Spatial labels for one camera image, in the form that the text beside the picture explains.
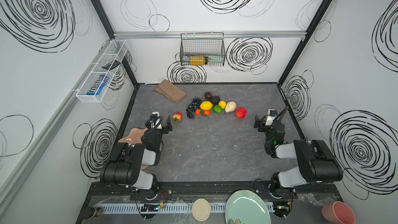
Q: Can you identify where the red fake apple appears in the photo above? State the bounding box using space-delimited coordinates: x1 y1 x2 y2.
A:
235 107 247 119

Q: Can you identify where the pink wavy fruit bowl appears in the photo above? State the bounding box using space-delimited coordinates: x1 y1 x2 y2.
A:
118 128 150 170

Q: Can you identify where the beige fake pear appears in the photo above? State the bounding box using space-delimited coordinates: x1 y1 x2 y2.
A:
224 101 237 113

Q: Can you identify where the dark fake avocado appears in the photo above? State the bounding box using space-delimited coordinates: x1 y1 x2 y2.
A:
210 96 221 105

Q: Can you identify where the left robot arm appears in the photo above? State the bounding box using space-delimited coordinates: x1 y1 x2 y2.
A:
100 112 173 193

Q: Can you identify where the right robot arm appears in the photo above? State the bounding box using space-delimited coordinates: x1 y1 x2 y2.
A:
254 107 343 192

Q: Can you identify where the red fake strawberry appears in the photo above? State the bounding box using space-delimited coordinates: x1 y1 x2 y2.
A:
173 113 182 122

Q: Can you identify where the black fake grape bunch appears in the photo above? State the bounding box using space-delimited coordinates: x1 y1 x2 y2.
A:
186 97 202 119

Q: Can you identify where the small yellow fake lemon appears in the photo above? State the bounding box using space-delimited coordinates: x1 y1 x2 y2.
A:
218 101 227 109

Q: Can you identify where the green fake lime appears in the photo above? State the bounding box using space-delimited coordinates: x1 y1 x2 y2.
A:
213 105 223 114

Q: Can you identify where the large yellow fake lemon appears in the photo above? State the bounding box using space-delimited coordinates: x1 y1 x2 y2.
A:
200 101 213 111

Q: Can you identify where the dark brown fake fig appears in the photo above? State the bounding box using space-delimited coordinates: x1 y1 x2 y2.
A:
204 92 212 101

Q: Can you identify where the brown folded cloth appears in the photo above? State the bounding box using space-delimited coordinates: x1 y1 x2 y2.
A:
154 79 187 104

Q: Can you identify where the blue candy packet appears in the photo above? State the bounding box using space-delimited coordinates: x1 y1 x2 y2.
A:
87 75 109 95

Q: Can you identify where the yellow bottle in basket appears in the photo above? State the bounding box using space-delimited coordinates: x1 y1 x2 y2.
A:
189 56 208 66

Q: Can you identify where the black remote control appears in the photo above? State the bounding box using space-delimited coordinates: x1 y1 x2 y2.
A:
102 61 121 71

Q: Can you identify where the green item in basket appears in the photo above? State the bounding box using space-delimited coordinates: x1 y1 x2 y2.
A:
207 55 225 66

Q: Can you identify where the green plate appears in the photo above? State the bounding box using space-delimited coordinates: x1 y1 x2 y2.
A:
225 190 271 224

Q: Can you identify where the beige round lid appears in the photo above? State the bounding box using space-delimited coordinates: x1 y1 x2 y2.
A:
192 198 211 222

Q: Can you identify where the dark jar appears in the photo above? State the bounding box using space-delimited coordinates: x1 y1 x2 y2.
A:
80 206 104 219

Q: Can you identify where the pink cup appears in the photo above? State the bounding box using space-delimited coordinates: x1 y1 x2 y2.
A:
321 202 356 224

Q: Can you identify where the white wire wall shelf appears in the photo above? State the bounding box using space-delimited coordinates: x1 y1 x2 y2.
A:
76 39 129 103

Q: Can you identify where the white cable duct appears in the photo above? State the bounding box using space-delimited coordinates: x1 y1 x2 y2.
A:
97 202 275 214

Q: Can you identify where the black wire wall basket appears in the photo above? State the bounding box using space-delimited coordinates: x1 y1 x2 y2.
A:
179 32 226 66

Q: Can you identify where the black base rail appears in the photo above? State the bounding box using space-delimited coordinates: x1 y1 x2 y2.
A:
85 179 342 201

